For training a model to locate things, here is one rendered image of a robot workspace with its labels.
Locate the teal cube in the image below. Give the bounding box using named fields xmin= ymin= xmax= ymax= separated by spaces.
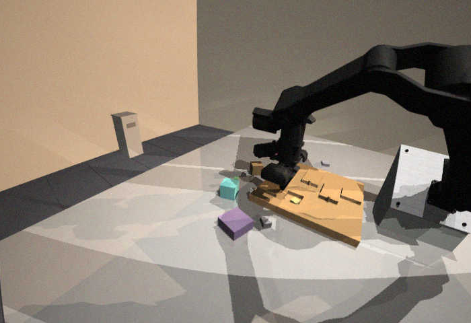
xmin=220 ymin=178 xmax=240 ymax=201

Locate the orange puzzle board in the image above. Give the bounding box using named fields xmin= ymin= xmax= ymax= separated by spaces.
xmin=249 ymin=163 xmax=364 ymax=248

